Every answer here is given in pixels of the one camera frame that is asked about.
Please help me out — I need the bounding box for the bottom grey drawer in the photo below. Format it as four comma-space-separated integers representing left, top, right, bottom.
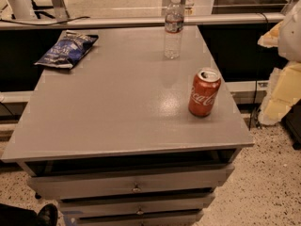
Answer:
76, 210, 203, 226

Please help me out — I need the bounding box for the black shoe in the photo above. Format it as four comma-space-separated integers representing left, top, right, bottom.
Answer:
37, 203, 58, 226

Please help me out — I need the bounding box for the black cable on rail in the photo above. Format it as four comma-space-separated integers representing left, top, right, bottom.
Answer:
0, 15, 91, 26

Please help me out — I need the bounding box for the middle grey drawer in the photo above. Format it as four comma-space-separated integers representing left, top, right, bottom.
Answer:
59, 192, 214, 218

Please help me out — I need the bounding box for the black hanging cable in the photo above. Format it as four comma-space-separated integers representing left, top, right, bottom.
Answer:
248, 12, 271, 131

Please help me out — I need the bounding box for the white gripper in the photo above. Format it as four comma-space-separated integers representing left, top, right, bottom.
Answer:
258, 0, 301, 125

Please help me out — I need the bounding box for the red coke can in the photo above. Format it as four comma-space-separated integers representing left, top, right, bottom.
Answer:
188, 67, 221, 117

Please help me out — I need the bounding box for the grey metal rail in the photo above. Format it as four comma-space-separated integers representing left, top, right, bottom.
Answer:
0, 13, 285, 31

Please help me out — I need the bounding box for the grey drawer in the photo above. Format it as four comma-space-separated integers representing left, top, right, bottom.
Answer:
59, 192, 214, 218
28, 164, 234, 200
76, 210, 203, 226

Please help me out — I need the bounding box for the top grey drawer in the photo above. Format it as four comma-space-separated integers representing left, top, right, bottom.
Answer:
28, 164, 234, 200

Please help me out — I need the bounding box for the blue chip bag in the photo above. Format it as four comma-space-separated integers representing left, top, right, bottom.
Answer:
36, 30, 99, 69

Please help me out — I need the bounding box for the clear plastic water bottle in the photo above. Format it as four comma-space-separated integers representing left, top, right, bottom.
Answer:
164, 0, 184, 59

